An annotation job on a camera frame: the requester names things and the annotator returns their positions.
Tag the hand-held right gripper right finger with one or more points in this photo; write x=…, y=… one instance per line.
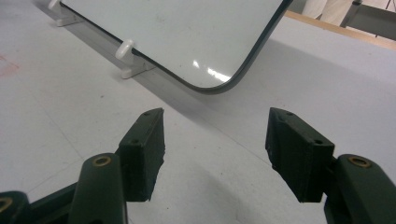
x=299, y=158

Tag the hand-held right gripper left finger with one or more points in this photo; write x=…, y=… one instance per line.
x=141, y=158

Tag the white plastic board stand foot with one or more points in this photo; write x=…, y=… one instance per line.
x=130, y=60
x=61, y=14

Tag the white board with black rim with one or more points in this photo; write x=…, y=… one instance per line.
x=186, y=34

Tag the white cloth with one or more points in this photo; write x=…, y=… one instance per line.
x=325, y=11

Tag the grey metal frame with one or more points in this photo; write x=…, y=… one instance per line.
x=370, y=20

